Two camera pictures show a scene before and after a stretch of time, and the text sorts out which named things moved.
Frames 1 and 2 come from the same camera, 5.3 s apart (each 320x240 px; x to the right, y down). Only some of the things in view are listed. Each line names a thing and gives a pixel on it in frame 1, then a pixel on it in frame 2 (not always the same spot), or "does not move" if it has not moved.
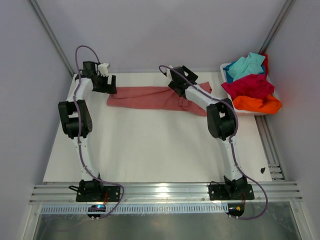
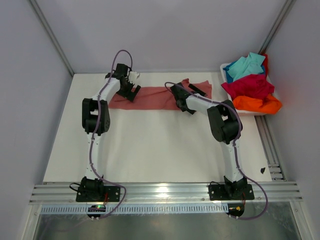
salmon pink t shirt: [163, 98] does not move
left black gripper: [112, 90] to [129, 95]
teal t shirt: [246, 66] does not move
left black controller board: [96, 208] does not move
